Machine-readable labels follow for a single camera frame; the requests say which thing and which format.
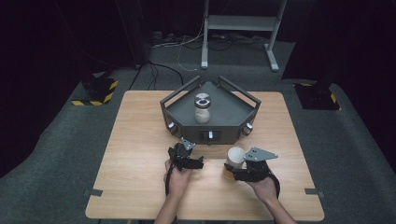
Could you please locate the person's left hand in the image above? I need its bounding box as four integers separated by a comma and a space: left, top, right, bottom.
163, 158, 194, 198

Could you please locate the white cup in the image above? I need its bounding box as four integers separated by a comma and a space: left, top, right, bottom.
225, 146, 248, 172

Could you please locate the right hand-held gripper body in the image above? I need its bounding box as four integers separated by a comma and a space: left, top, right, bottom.
233, 146, 279, 184

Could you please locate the black yellow striped base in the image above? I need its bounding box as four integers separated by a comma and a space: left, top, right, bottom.
293, 81, 342, 111
71, 72, 120, 107

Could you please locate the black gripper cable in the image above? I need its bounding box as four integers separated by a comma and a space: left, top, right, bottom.
164, 161, 176, 198
269, 173, 281, 199

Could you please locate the glass jar with silver lid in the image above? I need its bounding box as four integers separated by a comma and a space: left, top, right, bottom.
193, 92, 212, 124

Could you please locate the grey tape strip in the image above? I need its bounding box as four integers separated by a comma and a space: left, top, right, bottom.
304, 188, 325, 199
83, 188, 104, 198

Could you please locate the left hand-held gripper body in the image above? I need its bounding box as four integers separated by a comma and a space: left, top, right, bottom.
167, 136, 197, 172

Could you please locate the black floor cable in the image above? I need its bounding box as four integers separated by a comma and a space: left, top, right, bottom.
147, 60, 185, 91

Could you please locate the dark grey tray with knobs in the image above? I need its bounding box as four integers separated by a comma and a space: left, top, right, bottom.
159, 75, 262, 146

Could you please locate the white metal stand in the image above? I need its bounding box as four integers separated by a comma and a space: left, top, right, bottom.
200, 0, 288, 73

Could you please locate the white floor cable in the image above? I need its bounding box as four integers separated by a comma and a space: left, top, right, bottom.
151, 18, 205, 73

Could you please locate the person's right hand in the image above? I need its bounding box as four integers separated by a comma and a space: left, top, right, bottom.
247, 175, 280, 203

